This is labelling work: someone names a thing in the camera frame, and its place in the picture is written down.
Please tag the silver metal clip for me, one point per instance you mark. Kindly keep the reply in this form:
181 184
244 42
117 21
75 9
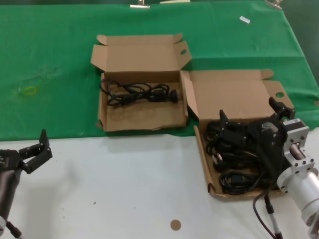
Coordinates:
274 3
139 5

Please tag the yellow rubber band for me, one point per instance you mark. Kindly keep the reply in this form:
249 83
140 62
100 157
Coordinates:
25 92

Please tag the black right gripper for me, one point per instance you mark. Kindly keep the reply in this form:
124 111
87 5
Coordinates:
266 134

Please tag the black left wrist camera housing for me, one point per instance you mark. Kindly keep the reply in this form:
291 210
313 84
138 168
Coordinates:
7 191

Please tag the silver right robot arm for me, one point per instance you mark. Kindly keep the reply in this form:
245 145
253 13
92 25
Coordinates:
301 184

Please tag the green table cloth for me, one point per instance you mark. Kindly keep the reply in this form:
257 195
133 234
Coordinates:
49 37

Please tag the round brown cardboard disc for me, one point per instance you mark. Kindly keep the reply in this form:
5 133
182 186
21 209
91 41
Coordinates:
175 225

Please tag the black right wrist camera housing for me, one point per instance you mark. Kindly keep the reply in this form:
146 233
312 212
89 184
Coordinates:
269 161

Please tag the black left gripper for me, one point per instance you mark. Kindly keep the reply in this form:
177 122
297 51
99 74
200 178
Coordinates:
10 160

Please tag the beige flat strip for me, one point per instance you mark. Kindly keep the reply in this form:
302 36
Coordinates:
174 1

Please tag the white tape piece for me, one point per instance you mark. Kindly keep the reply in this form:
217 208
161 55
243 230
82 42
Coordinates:
244 20

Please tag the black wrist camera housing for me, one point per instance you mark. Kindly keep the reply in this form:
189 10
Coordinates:
7 191
269 161

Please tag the cardboard box with torn edge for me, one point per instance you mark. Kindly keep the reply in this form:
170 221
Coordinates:
142 117

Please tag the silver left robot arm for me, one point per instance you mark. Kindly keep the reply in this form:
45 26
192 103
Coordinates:
1 222

